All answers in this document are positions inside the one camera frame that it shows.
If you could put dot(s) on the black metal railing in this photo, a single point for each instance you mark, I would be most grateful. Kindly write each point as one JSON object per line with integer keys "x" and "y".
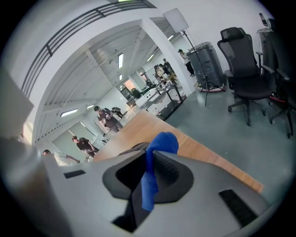
{"x": 49, "y": 49}

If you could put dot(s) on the light stand with white panel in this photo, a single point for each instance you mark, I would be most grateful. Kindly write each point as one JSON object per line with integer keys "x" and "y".
{"x": 175, "y": 20}

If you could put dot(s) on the blue cloth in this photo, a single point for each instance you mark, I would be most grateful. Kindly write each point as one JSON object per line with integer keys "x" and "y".
{"x": 166, "y": 141}

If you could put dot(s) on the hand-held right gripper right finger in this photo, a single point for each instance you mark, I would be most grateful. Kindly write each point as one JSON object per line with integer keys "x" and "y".
{"x": 208, "y": 185}

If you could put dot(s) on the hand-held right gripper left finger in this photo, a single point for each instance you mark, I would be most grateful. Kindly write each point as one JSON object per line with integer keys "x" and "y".
{"x": 88, "y": 199}

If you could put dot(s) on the white counter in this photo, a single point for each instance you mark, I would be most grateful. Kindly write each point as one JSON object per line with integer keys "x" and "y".
{"x": 148, "y": 103}

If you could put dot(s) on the black mesh office chair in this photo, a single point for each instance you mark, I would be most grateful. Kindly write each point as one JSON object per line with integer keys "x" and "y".
{"x": 284, "y": 76}
{"x": 242, "y": 69}

